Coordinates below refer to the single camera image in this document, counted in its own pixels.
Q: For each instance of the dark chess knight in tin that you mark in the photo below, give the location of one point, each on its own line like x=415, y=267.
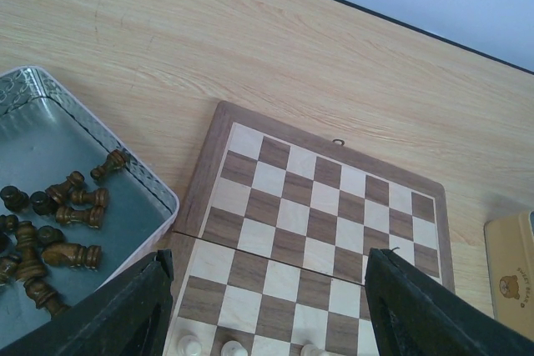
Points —
x=72, y=255

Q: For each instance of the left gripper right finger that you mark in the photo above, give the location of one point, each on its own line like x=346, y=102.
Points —
x=412, y=314

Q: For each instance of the light pawn second row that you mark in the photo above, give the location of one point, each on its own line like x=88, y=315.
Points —
x=312, y=350
x=233, y=348
x=189, y=345

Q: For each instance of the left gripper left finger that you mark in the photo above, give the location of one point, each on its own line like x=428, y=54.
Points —
x=129, y=315

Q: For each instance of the dark chess pawn in tin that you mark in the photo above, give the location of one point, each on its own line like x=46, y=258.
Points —
x=14, y=199
x=48, y=235
x=43, y=204

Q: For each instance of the wooden chess board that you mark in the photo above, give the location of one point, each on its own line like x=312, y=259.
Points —
x=274, y=233

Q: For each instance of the gold tin with light pieces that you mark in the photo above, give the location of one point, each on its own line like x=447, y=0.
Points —
x=509, y=253

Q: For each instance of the dark chess piece in tin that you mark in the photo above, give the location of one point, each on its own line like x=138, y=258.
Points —
x=45, y=296
x=59, y=192
x=98, y=197
x=92, y=217
x=116, y=160
x=31, y=265

